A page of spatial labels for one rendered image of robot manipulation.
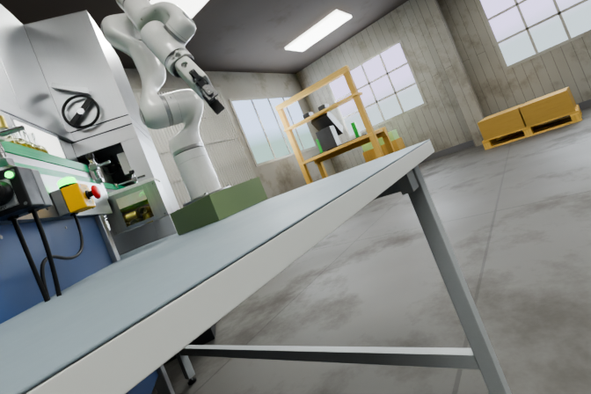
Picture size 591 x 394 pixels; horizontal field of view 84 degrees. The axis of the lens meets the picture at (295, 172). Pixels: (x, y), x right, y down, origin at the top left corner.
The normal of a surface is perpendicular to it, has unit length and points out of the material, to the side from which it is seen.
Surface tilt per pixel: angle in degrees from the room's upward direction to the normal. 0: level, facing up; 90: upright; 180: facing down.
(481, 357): 90
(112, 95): 90
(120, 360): 90
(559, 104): 90
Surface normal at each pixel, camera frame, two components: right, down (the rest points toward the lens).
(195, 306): 0.74, -0.30
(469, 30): -0.55, 0.22
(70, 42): 0.22, -0.10
